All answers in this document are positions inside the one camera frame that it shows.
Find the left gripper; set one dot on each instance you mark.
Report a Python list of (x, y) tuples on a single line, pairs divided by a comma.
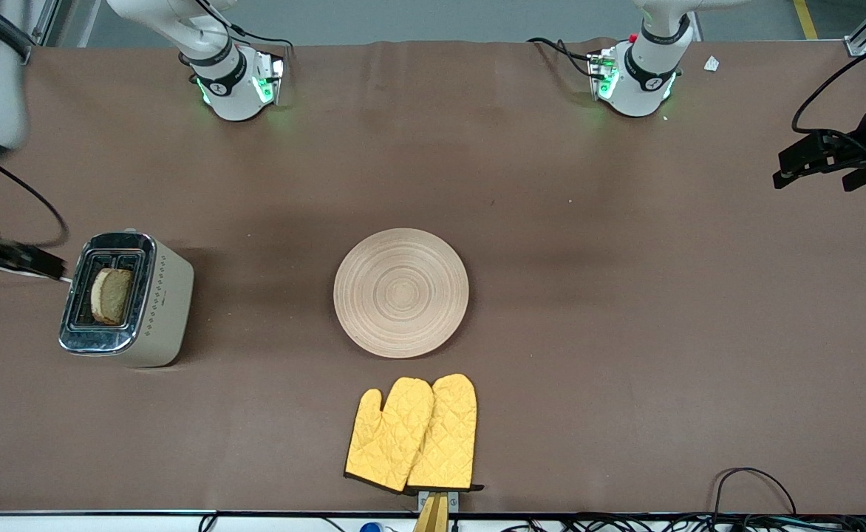
[(863, 145)]

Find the metal base connector bracket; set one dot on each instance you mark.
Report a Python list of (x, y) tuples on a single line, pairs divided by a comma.
[(599, 74), (278, 77)]

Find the brown table cover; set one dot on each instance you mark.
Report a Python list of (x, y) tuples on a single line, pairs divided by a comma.
[(551, 222)]

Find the brown bread slice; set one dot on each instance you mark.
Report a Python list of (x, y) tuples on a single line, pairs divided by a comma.
[(111, 295)]

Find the small blue object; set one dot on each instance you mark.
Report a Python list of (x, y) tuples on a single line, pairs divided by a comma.
[(370, 527)]

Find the wooden clamp with metal bracket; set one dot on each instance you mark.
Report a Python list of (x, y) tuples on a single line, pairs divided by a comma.
[(433, 513)]

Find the yellow quilted oven mitt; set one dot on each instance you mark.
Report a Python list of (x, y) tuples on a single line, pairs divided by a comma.
[(385, 436), (448, 436)]

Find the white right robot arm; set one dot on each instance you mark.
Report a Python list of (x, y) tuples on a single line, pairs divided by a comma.
[(233, 89)]

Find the small white paper scrap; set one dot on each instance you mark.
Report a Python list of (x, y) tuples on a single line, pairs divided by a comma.
[(711, 63)]

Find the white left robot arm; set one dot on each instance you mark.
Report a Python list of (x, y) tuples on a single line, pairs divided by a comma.
[(640, 89)]

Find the beige chrome two-slot toaster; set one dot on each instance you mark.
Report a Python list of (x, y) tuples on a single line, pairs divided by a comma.
[(152, 310)]

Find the round wooden plate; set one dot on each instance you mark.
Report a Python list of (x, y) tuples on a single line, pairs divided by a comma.
[(401, 292)]

